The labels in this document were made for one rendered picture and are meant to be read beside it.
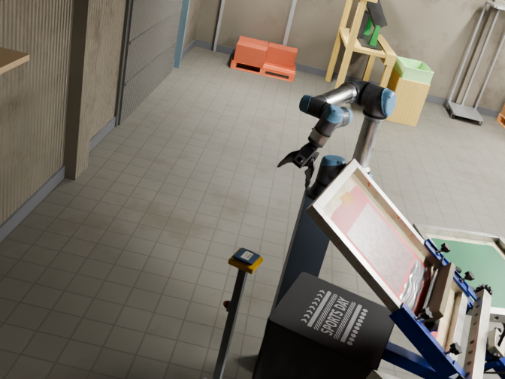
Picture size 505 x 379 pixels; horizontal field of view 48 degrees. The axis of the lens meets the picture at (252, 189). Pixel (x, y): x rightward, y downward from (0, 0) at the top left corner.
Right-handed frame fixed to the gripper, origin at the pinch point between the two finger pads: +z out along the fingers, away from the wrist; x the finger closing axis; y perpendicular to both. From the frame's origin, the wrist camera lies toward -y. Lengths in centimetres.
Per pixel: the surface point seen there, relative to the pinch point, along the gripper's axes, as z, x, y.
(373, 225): -2.0, -38.7, 6.8
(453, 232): 27, -85, 120
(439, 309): -3, -75, -19
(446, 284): -3, -74, 0
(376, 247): -0.4, -44.4, -4.7
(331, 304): 42, -46, 6
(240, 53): 205, 256, 636
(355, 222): -3.9, -31.6, -4.8
